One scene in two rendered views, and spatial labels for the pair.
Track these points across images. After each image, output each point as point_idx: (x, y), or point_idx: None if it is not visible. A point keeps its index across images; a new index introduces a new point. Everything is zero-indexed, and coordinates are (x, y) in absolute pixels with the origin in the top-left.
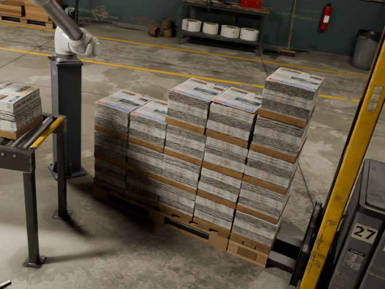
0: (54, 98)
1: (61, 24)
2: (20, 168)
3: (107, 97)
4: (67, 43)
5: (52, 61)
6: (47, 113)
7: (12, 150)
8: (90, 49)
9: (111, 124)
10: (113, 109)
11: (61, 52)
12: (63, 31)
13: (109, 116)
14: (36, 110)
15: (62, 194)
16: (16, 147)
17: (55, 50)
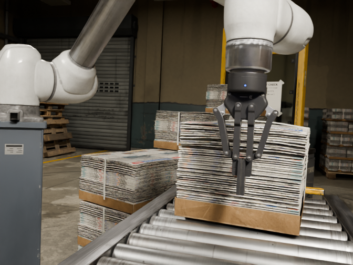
0: (10, 212)
1: (114, 31)
2: None
3: (114, 160)
4: (52, 79)
5: (20, 122)
6: (176, 186)
7: (341, 202)
8: (97, 83)
9: (155, 189)
10: (158, 163)
11: (33, 101)
12: (93, 49)
13: (153, 177)
14: None
15: None
16: (328, 201)
17: (17, 100)
